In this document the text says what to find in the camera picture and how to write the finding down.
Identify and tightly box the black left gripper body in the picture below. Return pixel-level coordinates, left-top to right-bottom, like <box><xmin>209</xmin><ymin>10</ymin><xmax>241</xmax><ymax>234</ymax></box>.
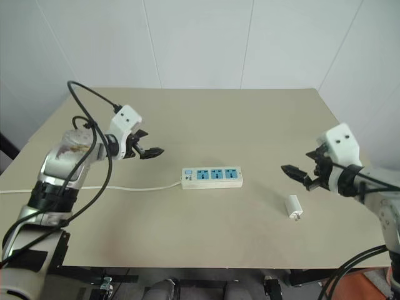
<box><xmin>122</xmin><ymin>131</ymin><xmax>144</xmax><ymax>161</ymax></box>

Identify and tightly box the thick black looping cable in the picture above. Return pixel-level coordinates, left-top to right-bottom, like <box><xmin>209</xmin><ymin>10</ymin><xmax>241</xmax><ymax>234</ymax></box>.
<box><xmin>317</xmin><ymin>244</ymin><xmax>390</xmax><ymax>300</ymax></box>

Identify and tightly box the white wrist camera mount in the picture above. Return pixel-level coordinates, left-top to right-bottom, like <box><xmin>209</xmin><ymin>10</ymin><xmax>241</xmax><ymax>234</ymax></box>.
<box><xmin>109</xmin><ymin>104</ymin><xmax>144</xmax><ymax>159</ymax></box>
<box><xmin>316</xmin><ymin>122</ymin><xmax>364</xmax><ymax>192</ymax></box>

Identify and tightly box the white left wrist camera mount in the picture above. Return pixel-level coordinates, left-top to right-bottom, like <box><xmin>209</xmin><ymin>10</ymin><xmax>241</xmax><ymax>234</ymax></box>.
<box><xmin>109</xmin><ymin>104</ymin><xmax>144</xmax><ymax>159</ymax></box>

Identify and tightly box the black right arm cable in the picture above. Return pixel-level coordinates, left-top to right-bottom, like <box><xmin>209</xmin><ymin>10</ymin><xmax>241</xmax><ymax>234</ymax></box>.
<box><xmin>329</xmin><ymin>161</ymin><xmax>400</xmax><ymax>201</ymax></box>

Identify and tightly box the orange object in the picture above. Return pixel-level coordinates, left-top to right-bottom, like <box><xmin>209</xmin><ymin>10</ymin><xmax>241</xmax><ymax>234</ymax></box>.
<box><xmin>354</xmin><ymin>267</ymin><xmax>400</xmax><ymax>300</ymax></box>

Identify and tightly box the black table frame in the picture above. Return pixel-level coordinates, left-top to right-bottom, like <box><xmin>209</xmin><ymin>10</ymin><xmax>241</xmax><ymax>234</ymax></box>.
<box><xmin>49</xmin><ymin>229</ymin><xmax>326</xmax><ymax>296</ymax></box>

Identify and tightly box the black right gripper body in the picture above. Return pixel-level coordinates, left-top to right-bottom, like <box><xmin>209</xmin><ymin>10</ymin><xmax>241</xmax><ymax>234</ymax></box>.
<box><xmin>304</xmin><ymin>144</ymin><xmax>333</xmax><ymax>192</ymax></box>

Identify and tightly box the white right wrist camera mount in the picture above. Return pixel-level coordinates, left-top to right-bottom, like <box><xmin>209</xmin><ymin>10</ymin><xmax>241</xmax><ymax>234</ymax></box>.
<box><xmin>316</xmin><ymin>122</ymin><xmax>364</xmax><ymax>192</ymax></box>

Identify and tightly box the white power strip cord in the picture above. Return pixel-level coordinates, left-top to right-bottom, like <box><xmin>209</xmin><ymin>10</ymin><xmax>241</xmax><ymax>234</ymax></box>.
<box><xmin>0</xmin><ymin>180</ymin><xmax>184</xmax><ymax>194</ymax></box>

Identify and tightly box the white plug adapter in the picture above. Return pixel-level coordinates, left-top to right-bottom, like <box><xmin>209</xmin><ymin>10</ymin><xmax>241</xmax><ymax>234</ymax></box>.
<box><xmin>284</xmin><ymin>194</ymin><xmax>304</xmax><ymax>222</ymax></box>

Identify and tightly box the small metal clamp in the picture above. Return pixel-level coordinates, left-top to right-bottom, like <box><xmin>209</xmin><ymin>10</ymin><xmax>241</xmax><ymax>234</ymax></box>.
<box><xmin>99</xmin><ymin>274</ymin><xmax>114</xmax><ymax>292</ymax></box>

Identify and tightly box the dark grey rounded shape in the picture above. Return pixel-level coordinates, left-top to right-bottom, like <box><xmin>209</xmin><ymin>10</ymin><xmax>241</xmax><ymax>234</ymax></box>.
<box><xmin>144</xmin><ymin>278</ymin><xmax>181</xmax><ymax>300</ymax></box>

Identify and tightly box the white blue power strip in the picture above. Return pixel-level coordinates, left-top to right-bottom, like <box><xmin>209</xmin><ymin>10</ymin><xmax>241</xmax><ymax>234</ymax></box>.
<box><xmin>181</xmin><ymin>166</ymin><xmax>244</xmax><ymax>191</ymax></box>

